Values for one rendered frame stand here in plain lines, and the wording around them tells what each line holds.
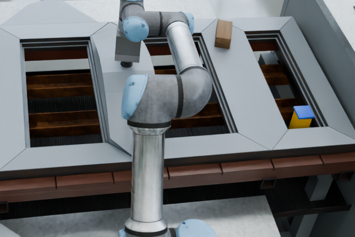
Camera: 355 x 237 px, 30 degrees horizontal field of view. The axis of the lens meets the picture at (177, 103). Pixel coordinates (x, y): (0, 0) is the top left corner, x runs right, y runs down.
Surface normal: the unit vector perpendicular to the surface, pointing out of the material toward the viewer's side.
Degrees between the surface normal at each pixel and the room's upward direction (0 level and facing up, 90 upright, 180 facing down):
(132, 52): 90
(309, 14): 90
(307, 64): 0
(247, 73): 0
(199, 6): 0
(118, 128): 23
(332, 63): 90
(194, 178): 90
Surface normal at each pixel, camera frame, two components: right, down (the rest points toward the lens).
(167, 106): 0.19, 0.42
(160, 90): 0.20, -0.26
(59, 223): 0.11, -0.73
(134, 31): 0.15, 0.69
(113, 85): 0.16, -0.53
